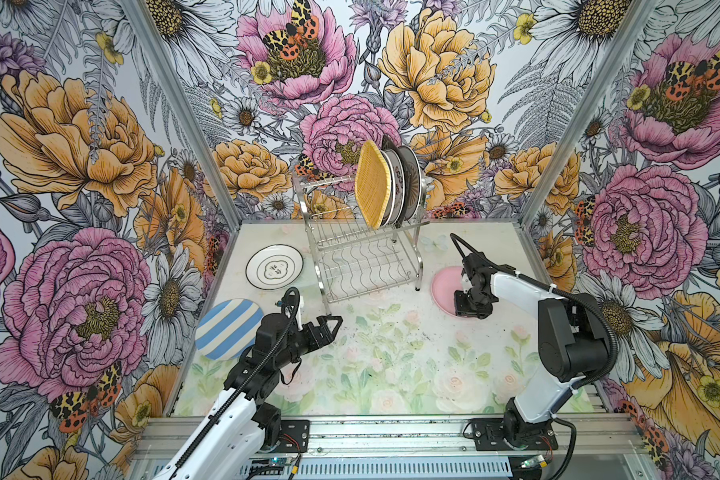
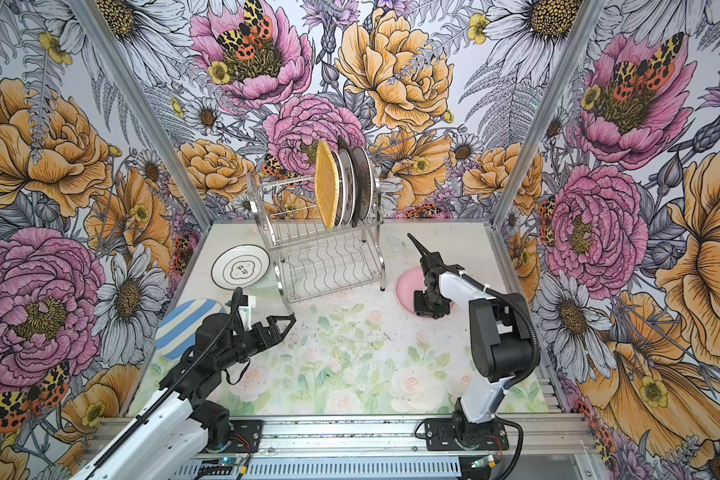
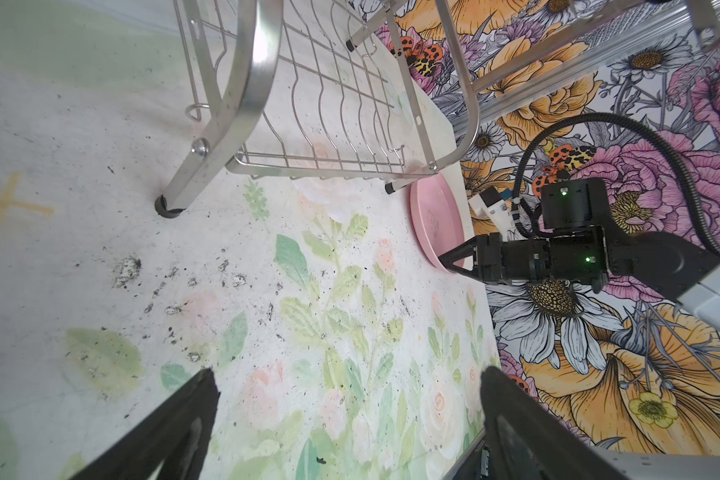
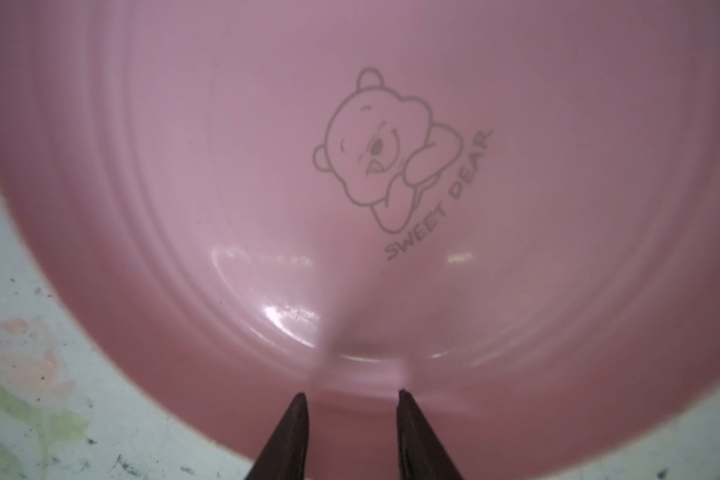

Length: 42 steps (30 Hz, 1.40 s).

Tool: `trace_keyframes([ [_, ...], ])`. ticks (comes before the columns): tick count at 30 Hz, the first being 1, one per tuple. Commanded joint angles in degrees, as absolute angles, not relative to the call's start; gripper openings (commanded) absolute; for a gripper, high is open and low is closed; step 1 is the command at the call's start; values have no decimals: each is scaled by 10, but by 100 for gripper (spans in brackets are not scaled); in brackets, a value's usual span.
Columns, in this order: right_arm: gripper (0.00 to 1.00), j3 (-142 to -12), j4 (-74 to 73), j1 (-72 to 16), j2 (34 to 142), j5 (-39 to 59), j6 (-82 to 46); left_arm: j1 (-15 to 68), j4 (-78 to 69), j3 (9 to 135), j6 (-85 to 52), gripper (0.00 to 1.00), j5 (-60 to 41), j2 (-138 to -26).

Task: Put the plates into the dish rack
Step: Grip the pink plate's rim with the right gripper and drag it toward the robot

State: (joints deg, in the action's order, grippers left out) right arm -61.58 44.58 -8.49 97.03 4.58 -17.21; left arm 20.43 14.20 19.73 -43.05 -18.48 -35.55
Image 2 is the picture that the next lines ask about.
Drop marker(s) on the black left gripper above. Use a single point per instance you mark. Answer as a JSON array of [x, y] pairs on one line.
[[275, 331]]

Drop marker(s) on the white plate orange sunburst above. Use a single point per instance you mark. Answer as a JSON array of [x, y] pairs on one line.
[[371, 184]]

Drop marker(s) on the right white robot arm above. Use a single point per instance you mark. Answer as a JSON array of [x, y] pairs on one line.
[[503, 343]]

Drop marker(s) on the chrome two-tier dish rack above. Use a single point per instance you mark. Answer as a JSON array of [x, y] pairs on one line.
[[309, 260]]

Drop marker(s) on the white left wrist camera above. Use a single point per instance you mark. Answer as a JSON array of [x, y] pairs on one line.
[[245, 310]]

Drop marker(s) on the white plate black clover outline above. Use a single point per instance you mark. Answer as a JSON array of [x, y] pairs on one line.
[[240, 267]]

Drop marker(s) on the black square floral plate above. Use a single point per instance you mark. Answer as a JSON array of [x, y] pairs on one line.
[[361, 180]]

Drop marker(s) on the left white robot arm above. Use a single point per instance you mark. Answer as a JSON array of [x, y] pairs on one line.
[[180, 421]]

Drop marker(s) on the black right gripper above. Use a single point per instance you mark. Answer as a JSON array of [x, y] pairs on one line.
[[421, 309]]

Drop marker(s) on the blue white striped plate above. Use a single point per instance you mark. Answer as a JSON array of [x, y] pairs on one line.
[[176, 332]]

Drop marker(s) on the yellow woven-pattern tray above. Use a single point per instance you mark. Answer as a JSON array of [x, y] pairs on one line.
[[326, 183]]

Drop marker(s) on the white plate green red rim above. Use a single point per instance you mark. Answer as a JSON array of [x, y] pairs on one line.
[[342, 192]]

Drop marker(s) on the pink plastic plate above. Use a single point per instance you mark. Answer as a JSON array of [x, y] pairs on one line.
[[409, 281]]

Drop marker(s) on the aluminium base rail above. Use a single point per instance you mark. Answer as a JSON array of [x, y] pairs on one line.
[[542, 446]]

